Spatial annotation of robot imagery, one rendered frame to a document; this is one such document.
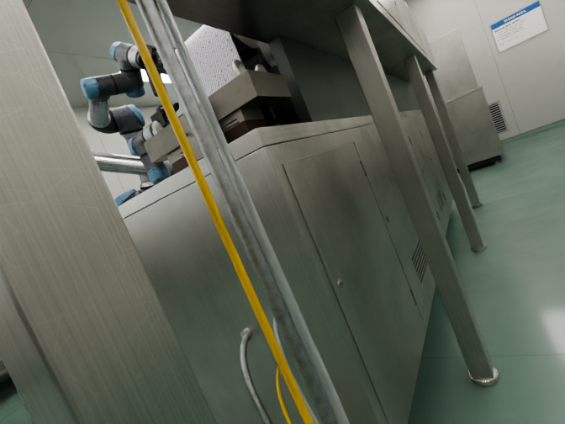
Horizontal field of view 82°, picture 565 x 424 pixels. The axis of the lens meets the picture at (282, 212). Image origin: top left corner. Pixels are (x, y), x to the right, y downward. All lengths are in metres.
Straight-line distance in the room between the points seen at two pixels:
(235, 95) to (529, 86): 5.88
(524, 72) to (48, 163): 6.36
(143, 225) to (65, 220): 0.81
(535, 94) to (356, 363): 5.93
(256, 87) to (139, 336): 0.62
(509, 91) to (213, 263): 5.93
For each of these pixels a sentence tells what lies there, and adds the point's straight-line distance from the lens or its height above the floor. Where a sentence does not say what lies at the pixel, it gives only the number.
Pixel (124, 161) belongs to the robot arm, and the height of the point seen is 1.10.
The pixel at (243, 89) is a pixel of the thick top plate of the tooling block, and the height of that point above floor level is 1.00.
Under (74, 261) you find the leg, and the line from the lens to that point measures 0.19.
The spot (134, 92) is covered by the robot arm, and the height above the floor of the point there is 1.33.
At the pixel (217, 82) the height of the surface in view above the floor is 1.13.
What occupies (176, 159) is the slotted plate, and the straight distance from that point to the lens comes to 0.93.
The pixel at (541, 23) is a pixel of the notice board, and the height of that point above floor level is 1.45.
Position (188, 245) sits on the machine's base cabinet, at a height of 0.72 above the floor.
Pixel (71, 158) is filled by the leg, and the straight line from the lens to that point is 0.20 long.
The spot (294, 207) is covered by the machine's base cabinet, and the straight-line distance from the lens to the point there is 0.68.
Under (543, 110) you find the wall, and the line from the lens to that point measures 6.45.
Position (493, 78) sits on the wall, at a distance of 6.39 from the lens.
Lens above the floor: 0.78
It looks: 5 degrees down
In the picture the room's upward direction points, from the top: 23 degrees counter-clockwise
